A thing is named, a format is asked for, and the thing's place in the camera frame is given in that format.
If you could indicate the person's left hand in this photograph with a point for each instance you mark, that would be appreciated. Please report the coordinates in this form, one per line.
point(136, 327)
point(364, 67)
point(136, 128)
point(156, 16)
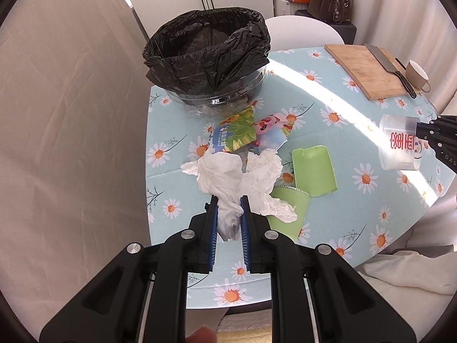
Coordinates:
point(201, 336)

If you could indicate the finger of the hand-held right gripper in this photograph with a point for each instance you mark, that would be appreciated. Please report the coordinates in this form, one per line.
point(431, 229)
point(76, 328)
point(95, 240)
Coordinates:
point(446, 155)
point(441, 127)

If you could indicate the wooden cutting board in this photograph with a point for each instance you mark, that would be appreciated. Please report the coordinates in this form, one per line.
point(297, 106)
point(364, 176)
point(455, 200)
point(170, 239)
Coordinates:
point(360, 68)

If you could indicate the black trash bag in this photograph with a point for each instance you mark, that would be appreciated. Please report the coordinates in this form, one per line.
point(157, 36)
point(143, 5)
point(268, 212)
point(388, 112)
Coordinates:
point(200, 50)

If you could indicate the clear plastic bin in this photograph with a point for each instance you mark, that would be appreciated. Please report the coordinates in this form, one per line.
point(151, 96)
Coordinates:
point(217, 102)

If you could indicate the white ceramic cup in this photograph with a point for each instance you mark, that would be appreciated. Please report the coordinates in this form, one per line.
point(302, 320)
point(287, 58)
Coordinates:
point(416, 75)

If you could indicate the pink cartoon snack packet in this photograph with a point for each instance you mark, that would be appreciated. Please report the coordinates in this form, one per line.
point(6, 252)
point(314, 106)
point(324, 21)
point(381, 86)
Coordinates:
point(271, 125)

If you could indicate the brown handbag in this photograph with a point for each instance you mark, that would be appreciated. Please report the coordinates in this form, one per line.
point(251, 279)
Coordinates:
point(330, 5)

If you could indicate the white cloth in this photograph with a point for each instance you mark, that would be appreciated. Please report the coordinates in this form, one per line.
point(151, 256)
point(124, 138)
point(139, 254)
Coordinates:
point(410, 271)

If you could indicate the green and blue snack packet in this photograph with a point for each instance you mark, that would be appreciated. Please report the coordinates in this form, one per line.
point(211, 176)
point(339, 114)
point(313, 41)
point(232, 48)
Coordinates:
point(237, 130)

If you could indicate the white tissue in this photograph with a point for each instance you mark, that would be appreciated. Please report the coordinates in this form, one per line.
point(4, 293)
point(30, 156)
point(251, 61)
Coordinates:
point(262, 178)
point(219, 173)

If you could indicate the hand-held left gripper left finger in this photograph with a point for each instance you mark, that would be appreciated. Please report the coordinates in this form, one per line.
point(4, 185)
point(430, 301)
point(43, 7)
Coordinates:
point(213, 232)

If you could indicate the green paper cup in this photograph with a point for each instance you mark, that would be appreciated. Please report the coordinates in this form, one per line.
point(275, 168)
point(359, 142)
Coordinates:
point(291, 227)

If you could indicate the white chair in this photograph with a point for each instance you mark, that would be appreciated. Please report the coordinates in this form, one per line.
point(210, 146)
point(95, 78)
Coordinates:
point(303, 32)

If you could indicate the clear plastic cup red print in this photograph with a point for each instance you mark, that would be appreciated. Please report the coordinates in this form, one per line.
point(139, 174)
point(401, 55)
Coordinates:
point(398, 139)

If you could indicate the green flat plastic piece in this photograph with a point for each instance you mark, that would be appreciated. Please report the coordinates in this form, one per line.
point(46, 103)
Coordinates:
point(314, 171)

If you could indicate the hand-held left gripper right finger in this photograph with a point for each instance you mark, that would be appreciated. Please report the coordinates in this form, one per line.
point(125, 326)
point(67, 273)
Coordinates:
point(245, 235)

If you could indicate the beige curtain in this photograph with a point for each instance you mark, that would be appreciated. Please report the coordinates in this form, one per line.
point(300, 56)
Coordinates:
point(71, 114)

